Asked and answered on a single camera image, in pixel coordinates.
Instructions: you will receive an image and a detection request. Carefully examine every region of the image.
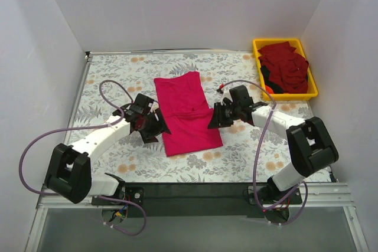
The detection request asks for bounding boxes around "black and orange garment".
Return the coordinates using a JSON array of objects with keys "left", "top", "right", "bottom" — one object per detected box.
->
[{"left": 259, "top": 66, "right": 309, "bottom": 95}]

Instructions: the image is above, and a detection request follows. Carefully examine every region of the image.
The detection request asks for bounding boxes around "yellow plastic bin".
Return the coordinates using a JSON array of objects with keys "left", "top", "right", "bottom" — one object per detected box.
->
[{"left": 252, "top": 38, "right": 318, "bottom": 101}]

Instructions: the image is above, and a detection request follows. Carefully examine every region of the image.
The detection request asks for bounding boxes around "aluminium frame rail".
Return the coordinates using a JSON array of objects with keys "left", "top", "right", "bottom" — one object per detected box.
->
[{"left": 26, "top": 183, "right": 369, "bottom": 251}]

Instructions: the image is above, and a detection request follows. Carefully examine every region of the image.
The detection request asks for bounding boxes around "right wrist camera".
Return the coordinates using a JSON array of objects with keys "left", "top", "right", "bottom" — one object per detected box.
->
[{"left": 217, "top": 84, "right": 233, "bottom": 105}]

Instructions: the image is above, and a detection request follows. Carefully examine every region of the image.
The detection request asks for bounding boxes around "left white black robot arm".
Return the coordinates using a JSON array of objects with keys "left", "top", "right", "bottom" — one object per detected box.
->
[{"left": 44, "top": 94, "right": 170, "bottom": 205}]

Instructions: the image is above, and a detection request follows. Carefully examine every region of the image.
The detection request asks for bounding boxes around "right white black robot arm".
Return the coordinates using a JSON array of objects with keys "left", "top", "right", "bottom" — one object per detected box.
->
[{"left": 208, "top": 85, "right": 339, "bottom": 204}]

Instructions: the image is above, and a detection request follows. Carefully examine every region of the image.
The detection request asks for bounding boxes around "floral patterned table mat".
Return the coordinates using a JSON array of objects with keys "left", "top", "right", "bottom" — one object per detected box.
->
[{"left": 58, "top": 52, "right": 331, "bottom": 184}]

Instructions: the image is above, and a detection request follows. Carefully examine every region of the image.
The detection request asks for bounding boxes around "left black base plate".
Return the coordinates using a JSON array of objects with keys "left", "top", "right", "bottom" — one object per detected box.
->
[{"left": 91, "top": 185, "right": 144, "bottom": 206}]

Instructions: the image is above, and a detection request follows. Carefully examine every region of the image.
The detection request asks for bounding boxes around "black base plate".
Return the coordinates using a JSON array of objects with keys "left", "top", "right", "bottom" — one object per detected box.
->
[
  {"left": 242, "top": 185, "right": 302, "bottom": 205},
  {"left": 91, "top": 185, "right": 144, "bottom": 206}
]

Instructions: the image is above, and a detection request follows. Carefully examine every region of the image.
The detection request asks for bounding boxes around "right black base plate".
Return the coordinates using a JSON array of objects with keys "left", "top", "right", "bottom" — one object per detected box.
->
[{"left": 242, "top": 185, "right": 302, "bottom": 205}]

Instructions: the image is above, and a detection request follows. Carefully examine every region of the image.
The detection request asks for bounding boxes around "dark red t-shirt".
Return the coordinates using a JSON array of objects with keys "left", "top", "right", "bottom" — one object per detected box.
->
[{"left": 258, "top": 42, "right": 309, "bottom": 94}]

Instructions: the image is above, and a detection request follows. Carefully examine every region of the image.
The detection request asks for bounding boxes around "magenta pink t-shirt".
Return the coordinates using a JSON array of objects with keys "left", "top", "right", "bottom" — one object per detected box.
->
[{"left": 154, "top": 71, "right": 223, "bottom": 157}]

